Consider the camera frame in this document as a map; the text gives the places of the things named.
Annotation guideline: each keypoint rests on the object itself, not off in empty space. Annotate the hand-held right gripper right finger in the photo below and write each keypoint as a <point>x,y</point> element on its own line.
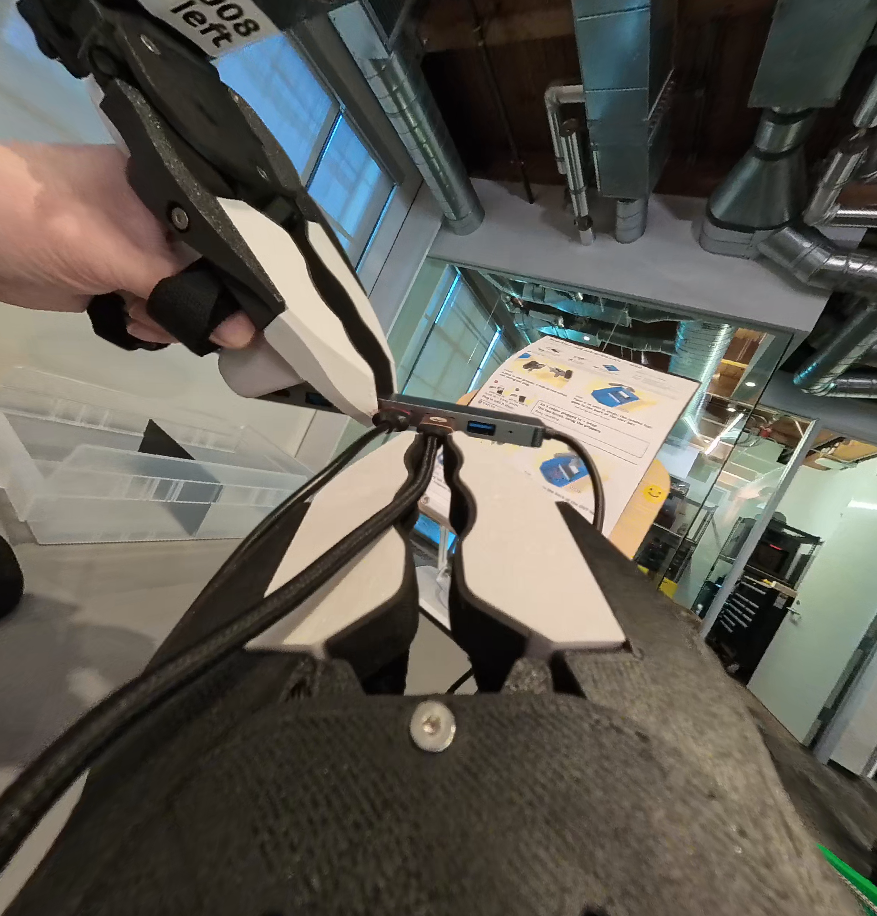
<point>531,572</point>

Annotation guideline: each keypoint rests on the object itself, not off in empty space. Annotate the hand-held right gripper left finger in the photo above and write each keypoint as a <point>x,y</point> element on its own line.
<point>359,601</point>

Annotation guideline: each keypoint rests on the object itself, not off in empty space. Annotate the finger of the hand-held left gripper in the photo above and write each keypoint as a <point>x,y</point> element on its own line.
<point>359,308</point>
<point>316,343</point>

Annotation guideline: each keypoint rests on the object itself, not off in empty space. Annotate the grey usb hub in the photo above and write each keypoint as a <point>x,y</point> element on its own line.
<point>510,431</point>

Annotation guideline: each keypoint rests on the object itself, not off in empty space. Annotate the clear plastic box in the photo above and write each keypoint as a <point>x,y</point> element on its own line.
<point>123,494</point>

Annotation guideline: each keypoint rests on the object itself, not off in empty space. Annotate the green plastic bin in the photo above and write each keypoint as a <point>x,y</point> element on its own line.
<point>867,894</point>

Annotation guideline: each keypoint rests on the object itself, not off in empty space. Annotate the person's left hand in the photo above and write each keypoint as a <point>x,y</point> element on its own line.
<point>52,229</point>

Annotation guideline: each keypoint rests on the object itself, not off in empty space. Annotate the large window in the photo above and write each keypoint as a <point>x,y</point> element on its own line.
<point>288,93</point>

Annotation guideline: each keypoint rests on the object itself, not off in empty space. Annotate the yellow smiley sticker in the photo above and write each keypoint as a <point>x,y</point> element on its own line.
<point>653,492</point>

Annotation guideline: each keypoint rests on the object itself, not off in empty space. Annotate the black divider plate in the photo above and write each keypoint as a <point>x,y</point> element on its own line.
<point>163,445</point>

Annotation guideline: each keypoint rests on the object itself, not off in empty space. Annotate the printed instruction sheet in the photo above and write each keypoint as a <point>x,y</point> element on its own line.
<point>624,401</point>

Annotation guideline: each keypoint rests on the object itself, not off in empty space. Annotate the black tool cabinet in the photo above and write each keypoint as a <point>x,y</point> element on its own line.
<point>767,608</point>

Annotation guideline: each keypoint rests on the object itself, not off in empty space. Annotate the silver ventilation duct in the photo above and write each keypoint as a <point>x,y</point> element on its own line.
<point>417,129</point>
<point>760,186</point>

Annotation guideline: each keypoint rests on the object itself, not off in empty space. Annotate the rectangular metal air duct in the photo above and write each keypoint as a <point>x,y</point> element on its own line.
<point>617,71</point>

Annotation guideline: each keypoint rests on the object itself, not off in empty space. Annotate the bent silver duct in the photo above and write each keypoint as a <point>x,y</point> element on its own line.
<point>839,265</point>

